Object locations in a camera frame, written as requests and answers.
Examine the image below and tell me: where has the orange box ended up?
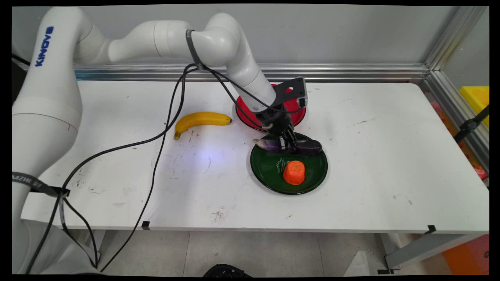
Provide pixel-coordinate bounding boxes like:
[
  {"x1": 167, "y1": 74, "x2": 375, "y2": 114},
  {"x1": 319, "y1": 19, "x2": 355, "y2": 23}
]
[{"x1": 441, "y1": 234, "x2": 489, "y2": 275}]

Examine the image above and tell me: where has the black velcro strap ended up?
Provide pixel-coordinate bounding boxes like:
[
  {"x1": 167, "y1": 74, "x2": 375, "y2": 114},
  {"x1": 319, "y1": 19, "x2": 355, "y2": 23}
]
[{"x1": 12, "y1": 172, "x2": 71, "y2": 198}]

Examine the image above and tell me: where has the horizontal aluminium frame rail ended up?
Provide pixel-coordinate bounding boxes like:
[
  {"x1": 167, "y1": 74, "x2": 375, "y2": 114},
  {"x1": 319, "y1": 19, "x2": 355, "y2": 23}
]
[{"x1": 74, "y1": 63, "x2": 430, "y2": 82}]

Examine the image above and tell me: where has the thick black cable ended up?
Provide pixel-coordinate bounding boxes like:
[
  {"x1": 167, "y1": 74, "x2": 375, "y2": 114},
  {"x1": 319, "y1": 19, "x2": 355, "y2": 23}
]
[{"x1": 25, "y1": 64, "x2": 198, "y2": 274}]

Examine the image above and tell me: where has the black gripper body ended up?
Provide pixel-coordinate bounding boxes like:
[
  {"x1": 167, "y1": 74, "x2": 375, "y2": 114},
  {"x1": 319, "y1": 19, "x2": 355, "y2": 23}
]
[{"x1": 255, "y1": 104, "x2": 294, "y2": 137}]

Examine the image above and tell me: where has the grey table leg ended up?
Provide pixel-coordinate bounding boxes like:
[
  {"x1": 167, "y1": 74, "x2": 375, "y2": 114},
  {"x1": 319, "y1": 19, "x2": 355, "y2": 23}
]
[{"x1": 378, "y1": 233, "x2": 482, "y2": 274}]

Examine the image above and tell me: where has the yellow banana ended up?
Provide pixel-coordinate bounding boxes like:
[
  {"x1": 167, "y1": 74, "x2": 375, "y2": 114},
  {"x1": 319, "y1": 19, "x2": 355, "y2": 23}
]
[{"x1": 174, "y1": 112, "x2": 233, "y2": 140}]

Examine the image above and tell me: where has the yellow box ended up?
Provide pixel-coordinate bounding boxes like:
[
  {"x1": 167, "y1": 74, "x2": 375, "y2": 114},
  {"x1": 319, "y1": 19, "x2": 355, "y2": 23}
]
[{"x1": 459, "y1": 86, "x2": 489, "y2": 130}]

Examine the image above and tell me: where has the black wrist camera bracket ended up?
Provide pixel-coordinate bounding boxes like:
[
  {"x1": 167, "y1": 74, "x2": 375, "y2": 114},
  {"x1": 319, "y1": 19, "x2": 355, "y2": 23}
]
[{"x1": 272, "y1": 77, "x2": 309, "y2": 108}]

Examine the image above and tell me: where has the black flat panel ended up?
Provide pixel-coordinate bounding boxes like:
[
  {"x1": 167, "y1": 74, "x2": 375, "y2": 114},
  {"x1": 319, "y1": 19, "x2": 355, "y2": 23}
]
[{"x1": 12, "y1": 54, "x2": 31, "y2": 106}]

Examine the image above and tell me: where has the black round object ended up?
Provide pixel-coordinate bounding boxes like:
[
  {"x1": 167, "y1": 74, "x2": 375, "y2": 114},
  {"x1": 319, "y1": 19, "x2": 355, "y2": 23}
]
[{"x1": 202, "y1": 264, "x2": 253, "y2": 277}]

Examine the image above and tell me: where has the red plate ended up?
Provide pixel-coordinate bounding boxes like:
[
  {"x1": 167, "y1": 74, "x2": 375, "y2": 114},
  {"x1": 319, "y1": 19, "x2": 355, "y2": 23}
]
[{"x1": 235, "y1": 84, "x2": 307, "y2": 132}]

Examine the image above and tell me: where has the angled aluminium frame post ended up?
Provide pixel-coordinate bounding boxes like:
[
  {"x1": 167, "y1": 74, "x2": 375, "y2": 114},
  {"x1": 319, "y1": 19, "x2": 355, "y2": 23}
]
[{"x1": 419, "y1": 6, "x2": 489, "y2": 174}]

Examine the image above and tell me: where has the orange carrot piece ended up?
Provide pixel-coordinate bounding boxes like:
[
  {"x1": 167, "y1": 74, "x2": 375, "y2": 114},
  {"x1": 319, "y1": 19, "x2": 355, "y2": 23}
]
[{"x1": 283, "y1": 160, "x2": 306, "y2": 185}]

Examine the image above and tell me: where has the purple eggplant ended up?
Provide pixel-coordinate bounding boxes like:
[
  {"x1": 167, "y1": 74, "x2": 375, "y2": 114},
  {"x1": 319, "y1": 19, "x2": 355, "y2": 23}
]
[{"x1": 252, "y1": 138, "x2": 323, "y2": 155}]

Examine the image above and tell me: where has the green plate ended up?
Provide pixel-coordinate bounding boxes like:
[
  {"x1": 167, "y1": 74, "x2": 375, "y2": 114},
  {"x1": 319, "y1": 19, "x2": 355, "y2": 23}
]
[{"x1": 250, "y1": 131, "x2": 329, "y2": 195}]

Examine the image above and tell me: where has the thin black cable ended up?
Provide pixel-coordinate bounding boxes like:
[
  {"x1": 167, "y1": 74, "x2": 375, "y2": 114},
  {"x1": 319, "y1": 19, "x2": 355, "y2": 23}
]
[{"x1": 100, "y1": 64, "x2": 282, "y2": 272}]

